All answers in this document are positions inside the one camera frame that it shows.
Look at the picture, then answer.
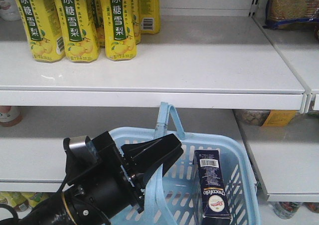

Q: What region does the light blue plastic basket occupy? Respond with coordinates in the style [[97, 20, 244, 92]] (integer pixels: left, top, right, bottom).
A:
[[110, 102, 261, 225]]

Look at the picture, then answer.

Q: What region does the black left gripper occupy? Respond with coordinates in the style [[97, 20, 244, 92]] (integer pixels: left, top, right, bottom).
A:
[[65, 132, 183, 213]]

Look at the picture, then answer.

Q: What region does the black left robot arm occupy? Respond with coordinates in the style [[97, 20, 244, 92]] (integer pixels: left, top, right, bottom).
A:
[[1, 132, 183, 225]]

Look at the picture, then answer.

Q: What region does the yellow pear drink bottle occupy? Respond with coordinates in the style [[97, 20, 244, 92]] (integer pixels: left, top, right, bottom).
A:
[[100, 0, 137, 61], [15, 0, 65, 63], [54, 0, 100, 63]]

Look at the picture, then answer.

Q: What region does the white supermarket shelf unit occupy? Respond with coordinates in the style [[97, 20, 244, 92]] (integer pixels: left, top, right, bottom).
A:
[[0, 0, 319, 225]]

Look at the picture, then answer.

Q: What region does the blue cracker package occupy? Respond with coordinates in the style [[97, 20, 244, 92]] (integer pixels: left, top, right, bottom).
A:
[[265, 0, 319, 29]]

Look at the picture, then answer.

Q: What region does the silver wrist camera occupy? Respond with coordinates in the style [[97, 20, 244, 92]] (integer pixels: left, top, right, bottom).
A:
[[63, 136, 99, 166]]

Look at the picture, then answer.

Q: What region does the dark blue cookie box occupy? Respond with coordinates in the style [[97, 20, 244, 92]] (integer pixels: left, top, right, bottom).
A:
[[192, 150, 232, 225]]

